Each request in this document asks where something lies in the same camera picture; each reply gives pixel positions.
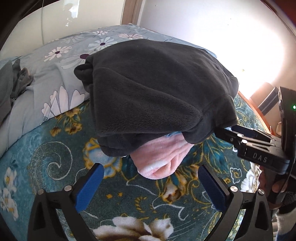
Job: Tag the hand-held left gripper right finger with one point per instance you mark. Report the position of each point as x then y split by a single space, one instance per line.
212 187

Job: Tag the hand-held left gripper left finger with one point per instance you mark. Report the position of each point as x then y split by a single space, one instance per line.
90 185

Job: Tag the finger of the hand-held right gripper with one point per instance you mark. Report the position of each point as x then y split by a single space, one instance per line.
235 139
252 132

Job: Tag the dark and light grey fleece jacket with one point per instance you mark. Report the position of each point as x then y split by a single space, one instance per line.
150 92

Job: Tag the person's right hand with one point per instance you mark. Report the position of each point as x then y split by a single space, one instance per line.
278 186

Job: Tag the teal floral blanket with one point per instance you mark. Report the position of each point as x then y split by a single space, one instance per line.
69 150

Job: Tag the pink fleece garment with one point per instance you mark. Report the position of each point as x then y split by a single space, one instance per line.
159 155

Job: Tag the light blue daisy quilt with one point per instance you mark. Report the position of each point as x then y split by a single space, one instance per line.
41 76

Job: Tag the grey cotton garment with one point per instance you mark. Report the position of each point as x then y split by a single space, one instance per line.
7 92

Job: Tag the wooden door frame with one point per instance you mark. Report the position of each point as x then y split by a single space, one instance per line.
131 11

